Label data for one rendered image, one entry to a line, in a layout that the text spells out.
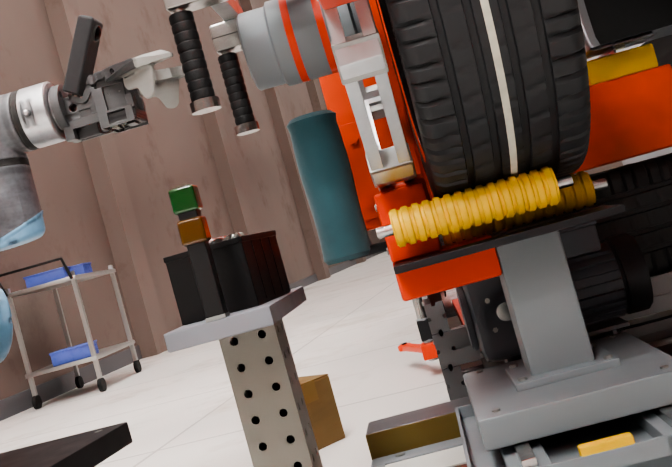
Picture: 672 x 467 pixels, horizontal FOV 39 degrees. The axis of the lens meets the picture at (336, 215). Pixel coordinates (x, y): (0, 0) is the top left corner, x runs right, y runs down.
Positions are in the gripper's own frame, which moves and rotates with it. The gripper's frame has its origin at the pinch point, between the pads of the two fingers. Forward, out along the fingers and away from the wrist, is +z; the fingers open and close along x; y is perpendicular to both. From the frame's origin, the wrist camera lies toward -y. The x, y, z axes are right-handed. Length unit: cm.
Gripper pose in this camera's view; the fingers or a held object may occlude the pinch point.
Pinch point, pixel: (185, 57)
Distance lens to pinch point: 139.6
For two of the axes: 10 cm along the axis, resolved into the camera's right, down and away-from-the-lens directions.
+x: -0.8, 0.0, -10.0
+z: 9.6, -2.7, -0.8
